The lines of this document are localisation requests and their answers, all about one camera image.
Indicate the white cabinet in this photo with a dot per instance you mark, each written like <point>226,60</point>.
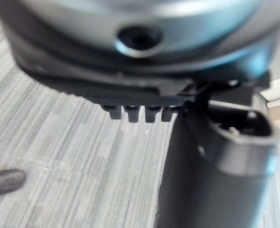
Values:
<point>278,95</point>

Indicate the silver left wrist cuff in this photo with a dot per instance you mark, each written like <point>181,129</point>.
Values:
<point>83,23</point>

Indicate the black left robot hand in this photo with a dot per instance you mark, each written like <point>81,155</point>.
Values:
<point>208,166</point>

